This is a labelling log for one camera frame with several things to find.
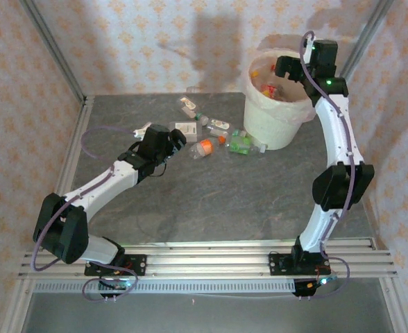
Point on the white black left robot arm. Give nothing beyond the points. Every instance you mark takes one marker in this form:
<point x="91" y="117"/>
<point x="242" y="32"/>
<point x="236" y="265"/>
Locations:
<point x="96" y="185"/>

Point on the clear water bottle orange-green label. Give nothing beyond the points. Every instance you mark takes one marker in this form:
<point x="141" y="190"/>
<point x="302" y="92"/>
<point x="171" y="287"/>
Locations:
<point x="189" y="103"/>

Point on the wide aluminium base rail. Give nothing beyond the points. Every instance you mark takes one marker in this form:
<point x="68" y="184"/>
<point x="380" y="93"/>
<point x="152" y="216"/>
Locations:
<point x="207" y="265"/>

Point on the aluminium table edge rail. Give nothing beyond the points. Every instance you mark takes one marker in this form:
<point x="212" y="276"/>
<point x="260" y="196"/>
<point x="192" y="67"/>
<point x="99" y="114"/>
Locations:
<point x="207" y="244"/>

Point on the white plastic bin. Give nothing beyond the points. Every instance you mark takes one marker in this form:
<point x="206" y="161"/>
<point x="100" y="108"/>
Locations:
<point x="273" y="132"/>

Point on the green lime label bottle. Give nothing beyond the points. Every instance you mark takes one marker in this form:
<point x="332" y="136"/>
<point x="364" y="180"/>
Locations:
<point x="240" y="145"/>

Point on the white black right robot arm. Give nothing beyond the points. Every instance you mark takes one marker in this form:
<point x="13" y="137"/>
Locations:
<point x="336" y="128"/>

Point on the clear water bottle leaf label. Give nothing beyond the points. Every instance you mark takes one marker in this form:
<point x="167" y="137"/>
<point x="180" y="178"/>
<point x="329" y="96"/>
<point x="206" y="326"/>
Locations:
<point x="221" y="125"/>

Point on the aluminium frame leg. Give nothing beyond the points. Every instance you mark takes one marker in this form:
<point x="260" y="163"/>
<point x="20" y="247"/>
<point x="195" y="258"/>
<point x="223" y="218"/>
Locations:
<point x="396" y="305"/>
<point x="16" y="305"/>

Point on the aluminium table side rail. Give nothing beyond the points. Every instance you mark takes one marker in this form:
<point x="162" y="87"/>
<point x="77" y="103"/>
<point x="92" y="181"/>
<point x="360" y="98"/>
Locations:
<point x="73" y="149"/>
<point x="370" y="222"/>

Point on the white box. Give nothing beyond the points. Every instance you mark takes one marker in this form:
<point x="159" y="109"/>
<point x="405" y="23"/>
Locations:
<point x="189" y="129"/>

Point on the translucent pink bin liner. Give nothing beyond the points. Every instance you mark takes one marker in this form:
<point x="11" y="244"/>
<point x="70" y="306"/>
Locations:
<point x="308" y="111"/>

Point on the base controller board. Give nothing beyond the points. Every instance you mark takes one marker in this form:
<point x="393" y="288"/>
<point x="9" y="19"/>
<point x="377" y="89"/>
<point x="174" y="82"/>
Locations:
<point x="308" y="286"/>
<point x="119" y="285"/>

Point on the aluminium frame post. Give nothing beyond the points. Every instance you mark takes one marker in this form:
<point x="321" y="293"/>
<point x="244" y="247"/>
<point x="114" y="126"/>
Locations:
<point x="54" y="48"/>
<point x="363" y="41"/>

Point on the clear bottle orange label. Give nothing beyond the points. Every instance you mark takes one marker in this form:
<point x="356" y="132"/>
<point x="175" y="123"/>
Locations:
<point x="207" y="145"/>

